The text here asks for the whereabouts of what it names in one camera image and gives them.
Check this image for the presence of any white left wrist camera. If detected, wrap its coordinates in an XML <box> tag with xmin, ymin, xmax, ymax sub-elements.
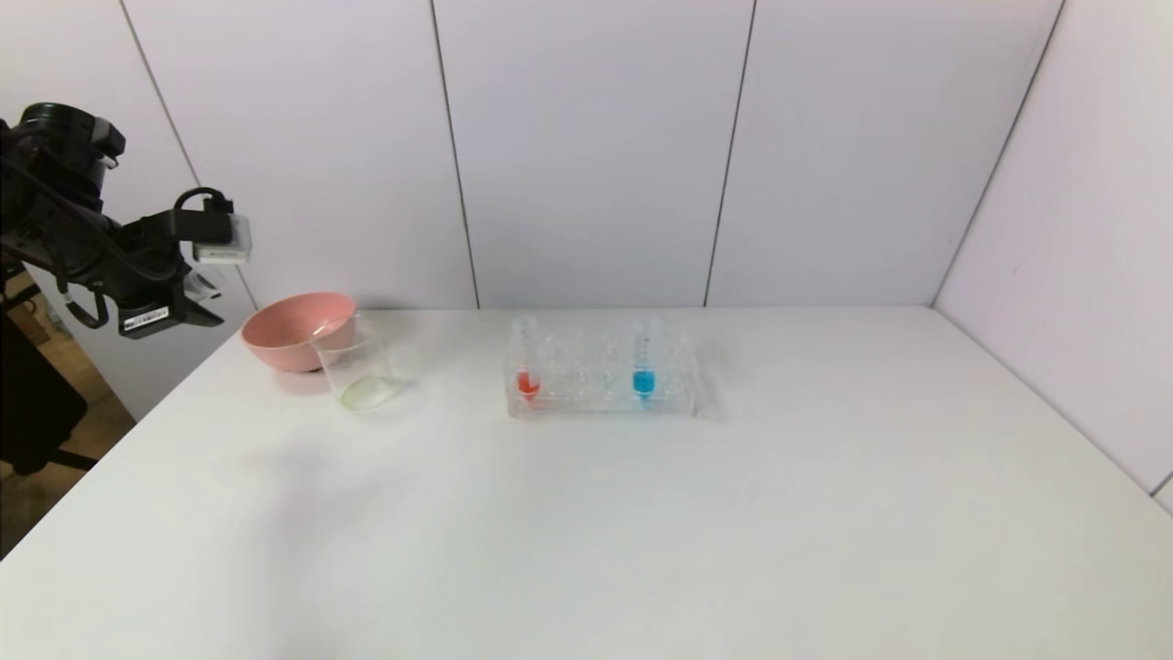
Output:
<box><xmin>192</xmin><ymin>215</ymin><xmax>253</xmax><ymax>267</ymax></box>

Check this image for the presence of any black chair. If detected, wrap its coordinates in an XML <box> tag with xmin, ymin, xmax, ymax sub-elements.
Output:
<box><xmin>0</xmin><ymin>266</ymin><xmax>102</xmax><ymax>478</ymax></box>

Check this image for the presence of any test tube with blue pigment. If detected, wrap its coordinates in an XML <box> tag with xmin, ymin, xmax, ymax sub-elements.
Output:
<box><xmin>632</xmin><ymin>317</ymin><xmax>661</xmax><ymax>402</ymax></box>

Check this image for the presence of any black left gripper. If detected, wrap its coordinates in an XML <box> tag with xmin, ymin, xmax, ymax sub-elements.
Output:
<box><xmin>117</xmin><ymin>280</ymin><xmax>225</xmax><ymax>341</ymax></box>

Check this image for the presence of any test tube with red pigment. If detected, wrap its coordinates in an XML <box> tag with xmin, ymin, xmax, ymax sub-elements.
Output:
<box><xmin>513</xmin><ymin>316</ymin><xmax>542</xmax><ymax>402</ymax></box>

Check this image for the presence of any clear glass beaker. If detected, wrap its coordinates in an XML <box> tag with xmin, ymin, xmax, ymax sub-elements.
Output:
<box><xmin>312</xmin><ymin>316</ymin><xmax>400</xmax><ymax>412</ymax></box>

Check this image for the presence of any clear acrylic test tube rack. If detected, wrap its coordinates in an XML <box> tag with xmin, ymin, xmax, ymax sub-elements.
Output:
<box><xmin>504</xmin><ymin>328</ymin><xmax>702</xmax><ymax>421</ymax></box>

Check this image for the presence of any pink bowl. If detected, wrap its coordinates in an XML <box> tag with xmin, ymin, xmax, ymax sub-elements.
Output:
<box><xmin>241</xmin><ymin>292</ymin><xmax>358</xmax><ymax>374</ymax></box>

